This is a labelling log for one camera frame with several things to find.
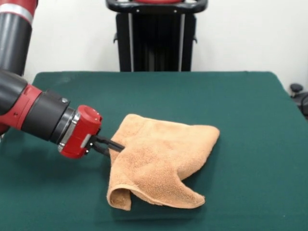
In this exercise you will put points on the dark green table cloth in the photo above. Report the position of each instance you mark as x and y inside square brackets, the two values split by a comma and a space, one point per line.
[240, 168]

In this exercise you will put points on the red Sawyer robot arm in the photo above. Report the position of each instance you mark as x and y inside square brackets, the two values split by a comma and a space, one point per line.
[29, 108]

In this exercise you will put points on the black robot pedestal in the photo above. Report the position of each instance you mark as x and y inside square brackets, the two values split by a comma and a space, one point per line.
[156, 48]

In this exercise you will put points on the tan terry towel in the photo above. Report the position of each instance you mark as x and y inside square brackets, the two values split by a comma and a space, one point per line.
[163, 154]

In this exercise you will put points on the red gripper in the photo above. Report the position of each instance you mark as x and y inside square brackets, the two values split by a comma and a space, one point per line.
[81, 134]

